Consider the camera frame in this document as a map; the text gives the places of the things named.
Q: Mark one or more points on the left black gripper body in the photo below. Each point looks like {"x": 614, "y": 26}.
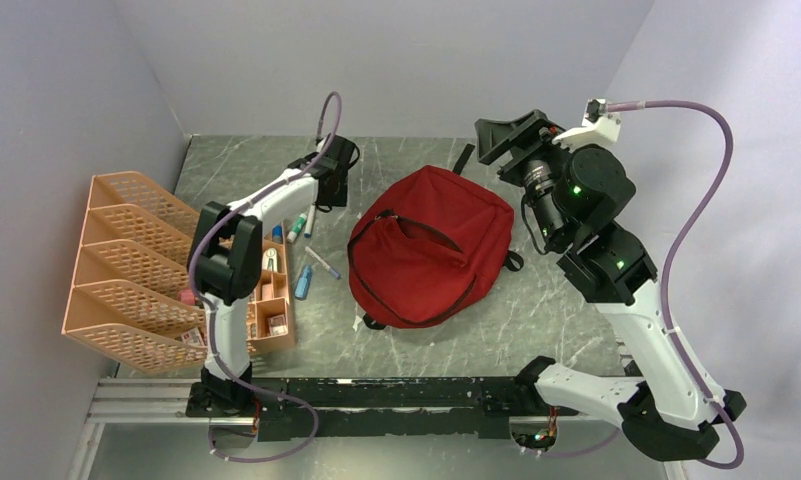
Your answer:
{"x": 339, "y": 198}

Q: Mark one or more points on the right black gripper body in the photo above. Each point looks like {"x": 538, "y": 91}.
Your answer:
{"x": 540, "y": 172}

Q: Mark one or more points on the red student backpack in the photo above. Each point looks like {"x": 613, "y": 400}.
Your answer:
{"x": 431, "y": 245}

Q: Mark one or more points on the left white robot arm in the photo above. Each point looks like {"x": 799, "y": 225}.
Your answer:
{"x": 224, "y": 265}

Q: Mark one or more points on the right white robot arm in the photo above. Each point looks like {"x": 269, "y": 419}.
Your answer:
{"x": 575, "y": 187}

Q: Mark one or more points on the green capped white marker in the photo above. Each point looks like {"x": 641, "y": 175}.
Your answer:
{"x": 297, "y": 228}

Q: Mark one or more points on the blue tipped white marker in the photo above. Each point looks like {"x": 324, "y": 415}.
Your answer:
{"x": 310, "y": 220}

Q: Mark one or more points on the small blue capped item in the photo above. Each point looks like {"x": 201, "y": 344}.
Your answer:
{"x": 277, "y": 234}

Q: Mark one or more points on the blue capped white marker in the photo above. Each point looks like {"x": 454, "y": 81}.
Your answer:
{"x": 324, "y": 264}

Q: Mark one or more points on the white tape dispenser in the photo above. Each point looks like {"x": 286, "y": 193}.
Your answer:
{"x": 271, "y": 260}

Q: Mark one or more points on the blue utility knife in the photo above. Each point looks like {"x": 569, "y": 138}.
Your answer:
{"x": 303, "y": 283}

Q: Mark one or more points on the small pink box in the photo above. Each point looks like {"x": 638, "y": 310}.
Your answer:
{"x": 277, "y": 325}

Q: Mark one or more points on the orange plastic file organizer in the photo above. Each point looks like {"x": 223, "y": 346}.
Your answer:
{"x": 129, "y": 274}

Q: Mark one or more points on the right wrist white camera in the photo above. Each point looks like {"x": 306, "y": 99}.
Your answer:
{"x": 600, "y": 127}

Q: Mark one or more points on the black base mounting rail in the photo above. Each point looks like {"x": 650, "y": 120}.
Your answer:
{"x": 488, "y": 407}

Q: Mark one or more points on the aluminium frame rail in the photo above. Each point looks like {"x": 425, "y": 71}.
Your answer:
{"x": 138, "y": 429}

